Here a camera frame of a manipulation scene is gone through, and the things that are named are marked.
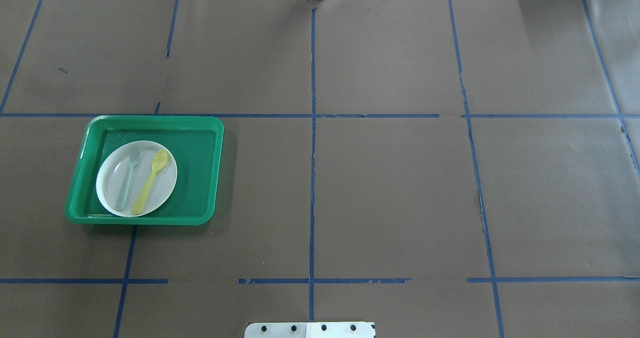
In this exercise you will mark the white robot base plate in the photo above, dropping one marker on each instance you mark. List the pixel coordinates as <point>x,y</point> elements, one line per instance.
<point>327,329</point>

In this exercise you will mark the brown paper table cover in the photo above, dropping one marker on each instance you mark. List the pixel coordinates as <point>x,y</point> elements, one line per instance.
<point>440,168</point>

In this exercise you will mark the green plastic tray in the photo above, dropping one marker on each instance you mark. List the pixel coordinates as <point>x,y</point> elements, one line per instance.
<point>195,142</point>

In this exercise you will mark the yellow plastic spoon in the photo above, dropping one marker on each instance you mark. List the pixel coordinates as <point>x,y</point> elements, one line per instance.
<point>158,162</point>

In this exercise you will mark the white round plate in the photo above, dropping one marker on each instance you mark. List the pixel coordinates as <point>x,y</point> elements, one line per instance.
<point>112,172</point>

